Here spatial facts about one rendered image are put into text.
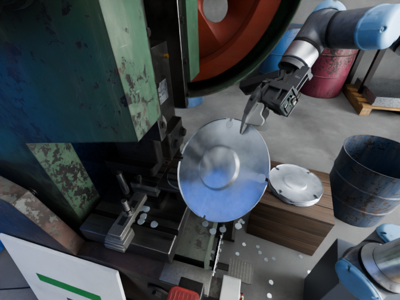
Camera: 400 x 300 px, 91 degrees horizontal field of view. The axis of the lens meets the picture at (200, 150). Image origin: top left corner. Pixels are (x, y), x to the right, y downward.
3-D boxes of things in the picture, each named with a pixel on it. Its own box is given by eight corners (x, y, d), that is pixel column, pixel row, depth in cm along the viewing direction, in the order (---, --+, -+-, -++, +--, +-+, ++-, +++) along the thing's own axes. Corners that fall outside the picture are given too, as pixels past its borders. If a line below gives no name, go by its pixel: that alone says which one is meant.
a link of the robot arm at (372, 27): (425, -1, 37) (360, 7, 45) (393, 2, 33) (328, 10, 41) (406, 46, 41) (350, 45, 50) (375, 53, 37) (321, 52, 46)
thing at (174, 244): (208, 162, 91) (208, 152, 87) (171, 263, 57) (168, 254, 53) (149, 153, 98) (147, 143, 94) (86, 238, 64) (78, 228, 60)
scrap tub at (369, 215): (371, 188, 157) (408, 138, 127) (396, 237, 126) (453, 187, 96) (313, 178, 167) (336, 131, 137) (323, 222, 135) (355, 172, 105)
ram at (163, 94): (190, 136, 65) (183, 33, 46) (174, 166, 54) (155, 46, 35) (143, 130, 69) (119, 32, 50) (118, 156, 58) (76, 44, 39)
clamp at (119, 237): (152, 203, 67) (146, 183, 60) (124, 253, 54) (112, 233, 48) (136, 200, 68) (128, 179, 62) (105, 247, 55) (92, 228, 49)
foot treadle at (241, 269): (252, 267, 105) (253, 262, 101) (250, 288, 97) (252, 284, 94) (152, 239, 118) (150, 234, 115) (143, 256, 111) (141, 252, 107)
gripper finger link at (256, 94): (245, 112, 49) (266, 81, 48) (240, 109, 50) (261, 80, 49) (252, 119, 52) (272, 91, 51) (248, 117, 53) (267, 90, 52)
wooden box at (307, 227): (311, 206, 145) (328, 173, 123) (312, 256, 118) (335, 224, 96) (256, 191, 158) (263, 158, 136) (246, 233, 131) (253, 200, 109)
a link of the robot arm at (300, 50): (286, 38, 49) (294, 59, 55) (275, 55, 49) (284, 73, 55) (316, 42, 44) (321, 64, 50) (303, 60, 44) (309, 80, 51)
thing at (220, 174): (253, 241, 45) (252, 242, 44) (168, 201, 63) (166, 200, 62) (283, 122, 48) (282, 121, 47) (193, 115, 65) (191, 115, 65)
